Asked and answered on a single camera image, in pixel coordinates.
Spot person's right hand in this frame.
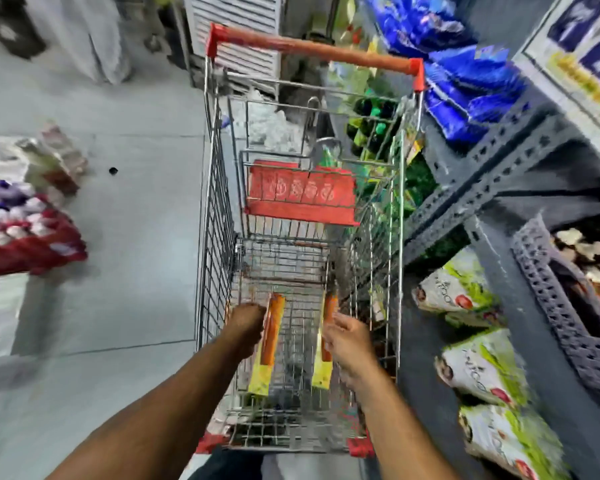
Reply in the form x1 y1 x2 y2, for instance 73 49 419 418
322 312 381 391

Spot person's left hand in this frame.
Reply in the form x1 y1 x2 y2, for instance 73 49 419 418
225 303 269 361

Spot orange comb yellow packaging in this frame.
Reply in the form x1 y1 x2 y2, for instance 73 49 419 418
311 292 340 391
247 293 287 398

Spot metal wire shopping cart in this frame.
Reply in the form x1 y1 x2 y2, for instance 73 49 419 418
195 23 427 458

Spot grey metal shelf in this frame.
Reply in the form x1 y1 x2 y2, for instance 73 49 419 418
395 0 600 480

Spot person's left forearm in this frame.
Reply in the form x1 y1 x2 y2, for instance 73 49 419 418
45 334 253 480

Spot person's right forearm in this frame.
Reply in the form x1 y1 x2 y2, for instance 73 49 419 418
352 367 461 480

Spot person's blue trousers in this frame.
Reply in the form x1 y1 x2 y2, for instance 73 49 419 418
189 447 266 480

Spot grey lattice basket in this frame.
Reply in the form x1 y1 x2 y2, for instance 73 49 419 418
511 214 600 405

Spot pile of red packets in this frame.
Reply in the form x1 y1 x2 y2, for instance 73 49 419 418
0 194 89 279

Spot row of green bottles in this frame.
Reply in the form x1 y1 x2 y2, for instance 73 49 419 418
346 94 402 163

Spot white bulk packet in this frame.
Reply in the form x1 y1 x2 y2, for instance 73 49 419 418
0 273 31 361

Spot pile of pale packets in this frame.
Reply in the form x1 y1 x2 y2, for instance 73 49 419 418
29 122 89 197

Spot pile of beige hair clips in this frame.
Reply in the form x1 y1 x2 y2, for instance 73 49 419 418
552 227 600 315

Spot pile of blue packets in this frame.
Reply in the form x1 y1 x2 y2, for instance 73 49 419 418
365 0 529 147

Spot white louvered panel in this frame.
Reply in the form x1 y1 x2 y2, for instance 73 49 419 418
183 0 285 97

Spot white cloth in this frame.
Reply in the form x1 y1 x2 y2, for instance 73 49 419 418
25 0 132 85

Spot white blue printed box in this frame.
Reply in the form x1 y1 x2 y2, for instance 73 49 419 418
512 0 600 171

